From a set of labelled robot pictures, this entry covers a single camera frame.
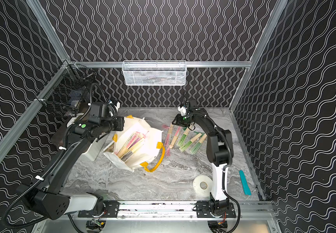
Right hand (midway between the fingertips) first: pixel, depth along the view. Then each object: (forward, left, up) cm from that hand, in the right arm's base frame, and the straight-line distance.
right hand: (175, 122), depth 97 cm
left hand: (-13, +27, +19) cm, 36 cm away
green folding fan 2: (-7, -4, -10) cm, 13 cm away
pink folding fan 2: (-3, -1, -10) cm, 10 cm away
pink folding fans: (-15, +28, -5) cm, 32 cm away
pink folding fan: (-3, +5, -10) cm, 12 cm away
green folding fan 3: (-15, -12, -10) cm, 22 cm away
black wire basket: (+11, +70, +18) cm, 73 cm away
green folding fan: (-12, -7, -10) cm, 17 cm away
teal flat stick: (-38, -40, -12) cm, 56 cm away
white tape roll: (-37, -15, -11) cm, 42 cm away
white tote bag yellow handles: (-23, +15, -3) cm, 27 cm away
